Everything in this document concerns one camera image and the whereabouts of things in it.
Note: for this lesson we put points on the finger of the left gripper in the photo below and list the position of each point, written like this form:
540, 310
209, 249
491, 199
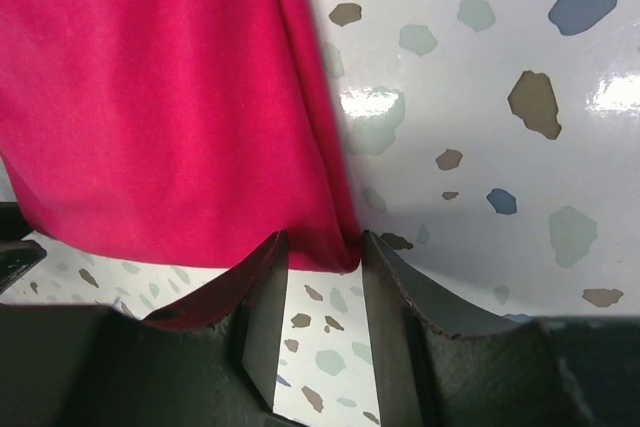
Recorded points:
18, 254

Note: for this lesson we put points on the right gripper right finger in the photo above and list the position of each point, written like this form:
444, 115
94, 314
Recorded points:
440, 360

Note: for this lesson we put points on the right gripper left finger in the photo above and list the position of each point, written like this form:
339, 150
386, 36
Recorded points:
210, 359

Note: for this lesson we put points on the pink t shirt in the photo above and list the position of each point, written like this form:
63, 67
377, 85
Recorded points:
178, 132

